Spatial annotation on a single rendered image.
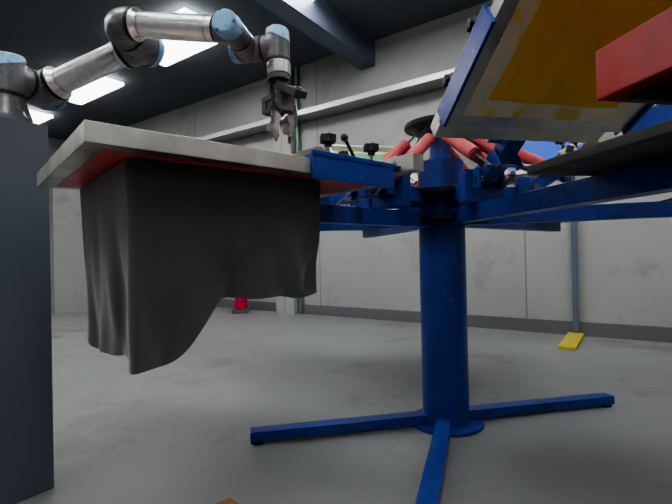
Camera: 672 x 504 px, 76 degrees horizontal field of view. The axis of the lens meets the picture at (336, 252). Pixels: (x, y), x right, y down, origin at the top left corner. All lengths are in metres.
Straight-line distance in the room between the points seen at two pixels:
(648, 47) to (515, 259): 3.61
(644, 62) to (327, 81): 4.98
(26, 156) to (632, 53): 1.62
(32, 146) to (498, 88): 1.43
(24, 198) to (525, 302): 3.87
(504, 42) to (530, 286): 3.38
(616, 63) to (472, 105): 0.46
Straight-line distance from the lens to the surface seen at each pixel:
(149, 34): 1.56
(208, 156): 0.93
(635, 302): 4.31
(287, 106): 1.43
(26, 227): 1.69
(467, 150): 1.60
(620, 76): 0.90
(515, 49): 1.22
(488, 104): 1.30
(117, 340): 1.11
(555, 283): 4.33
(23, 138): 1.73
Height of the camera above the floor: 0.75
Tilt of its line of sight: level
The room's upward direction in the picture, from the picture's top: 1 degrees counter-clockwise
